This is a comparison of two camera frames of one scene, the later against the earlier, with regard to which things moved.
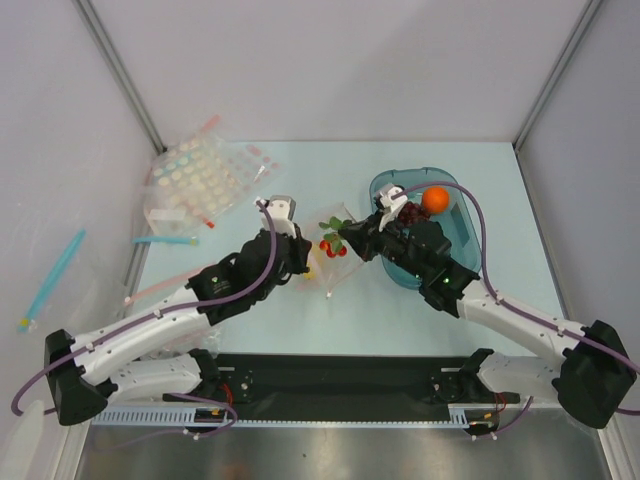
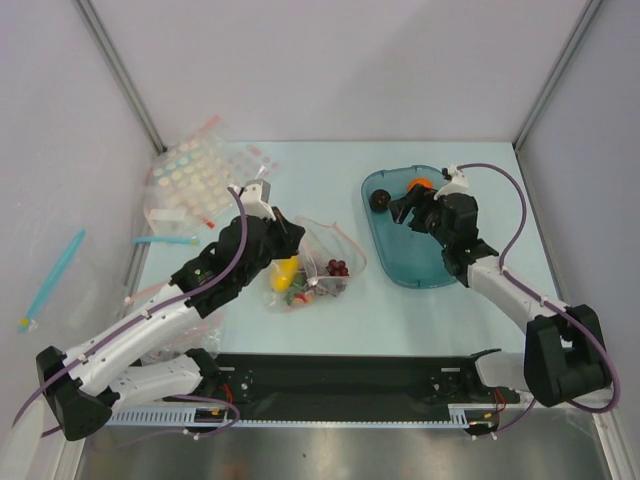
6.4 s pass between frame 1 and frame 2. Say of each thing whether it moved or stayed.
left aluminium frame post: stayed
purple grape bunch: moved
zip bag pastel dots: stayed
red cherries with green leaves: moved
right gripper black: moved
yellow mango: moved
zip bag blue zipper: stayed
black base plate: stayed
